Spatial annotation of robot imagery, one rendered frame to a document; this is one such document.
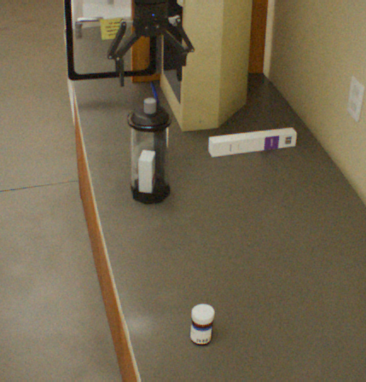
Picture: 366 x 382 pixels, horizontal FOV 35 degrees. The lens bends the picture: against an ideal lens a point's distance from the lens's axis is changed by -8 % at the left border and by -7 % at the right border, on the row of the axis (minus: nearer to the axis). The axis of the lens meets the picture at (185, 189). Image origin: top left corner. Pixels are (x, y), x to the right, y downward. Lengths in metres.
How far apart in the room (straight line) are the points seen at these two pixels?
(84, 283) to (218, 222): 1.28
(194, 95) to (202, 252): 0.55
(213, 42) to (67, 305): 1.36
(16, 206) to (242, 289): 2.01
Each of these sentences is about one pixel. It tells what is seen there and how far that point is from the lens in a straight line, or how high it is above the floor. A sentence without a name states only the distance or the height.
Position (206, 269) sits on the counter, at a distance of 1.40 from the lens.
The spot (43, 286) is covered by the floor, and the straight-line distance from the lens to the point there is 2.72.
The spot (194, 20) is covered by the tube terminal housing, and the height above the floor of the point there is 1.31.
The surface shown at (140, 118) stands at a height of 1.18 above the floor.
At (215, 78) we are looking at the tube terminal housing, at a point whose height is 1.11.
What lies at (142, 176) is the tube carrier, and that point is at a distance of 1.54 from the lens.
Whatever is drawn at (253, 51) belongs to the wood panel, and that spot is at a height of 1.03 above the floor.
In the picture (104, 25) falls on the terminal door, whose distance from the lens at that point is 2.03.
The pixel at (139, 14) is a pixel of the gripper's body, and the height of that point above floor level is 1.45.
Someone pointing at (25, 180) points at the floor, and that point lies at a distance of 3.38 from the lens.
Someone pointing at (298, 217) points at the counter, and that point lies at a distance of 1.58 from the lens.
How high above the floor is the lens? 1.90
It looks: 36 degrees down
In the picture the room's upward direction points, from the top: 2 degrees clockwise
